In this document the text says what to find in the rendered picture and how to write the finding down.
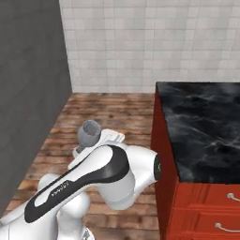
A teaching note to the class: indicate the grey wine glass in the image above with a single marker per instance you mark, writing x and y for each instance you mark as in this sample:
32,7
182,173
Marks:
88,132

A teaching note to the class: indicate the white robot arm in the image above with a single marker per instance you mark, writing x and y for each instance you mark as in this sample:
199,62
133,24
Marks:
93,175

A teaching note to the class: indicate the red counter cabinet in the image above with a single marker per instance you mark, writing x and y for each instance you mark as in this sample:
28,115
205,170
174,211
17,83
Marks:
162,140

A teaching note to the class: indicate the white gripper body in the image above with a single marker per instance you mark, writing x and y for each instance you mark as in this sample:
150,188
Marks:
109,137

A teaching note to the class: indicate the red drawer front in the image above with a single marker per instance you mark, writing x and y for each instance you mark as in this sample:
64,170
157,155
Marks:
200,223
203,195

